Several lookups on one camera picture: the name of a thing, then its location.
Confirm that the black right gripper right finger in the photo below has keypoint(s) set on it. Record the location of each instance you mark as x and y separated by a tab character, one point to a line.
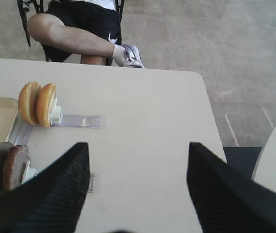
226	201

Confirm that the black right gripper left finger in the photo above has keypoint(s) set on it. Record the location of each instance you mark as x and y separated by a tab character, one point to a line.
52	201

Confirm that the outer brown meat patty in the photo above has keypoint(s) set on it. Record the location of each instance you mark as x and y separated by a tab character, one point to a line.
14	166

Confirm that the clear patty holder strip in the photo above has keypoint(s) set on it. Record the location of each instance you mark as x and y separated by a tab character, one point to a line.
95	183

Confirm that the clear bun holder strip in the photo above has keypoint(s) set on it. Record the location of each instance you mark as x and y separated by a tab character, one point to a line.
58	119

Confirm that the inner bun half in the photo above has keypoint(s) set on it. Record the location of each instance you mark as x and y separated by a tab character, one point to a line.
27	102

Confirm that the seated man white shirt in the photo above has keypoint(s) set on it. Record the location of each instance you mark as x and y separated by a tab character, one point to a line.
59	42

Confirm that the black metal chair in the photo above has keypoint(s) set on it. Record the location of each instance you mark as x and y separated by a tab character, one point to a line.
100	17

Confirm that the right clear acrylic rail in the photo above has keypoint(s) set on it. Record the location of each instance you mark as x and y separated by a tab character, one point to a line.
19	133

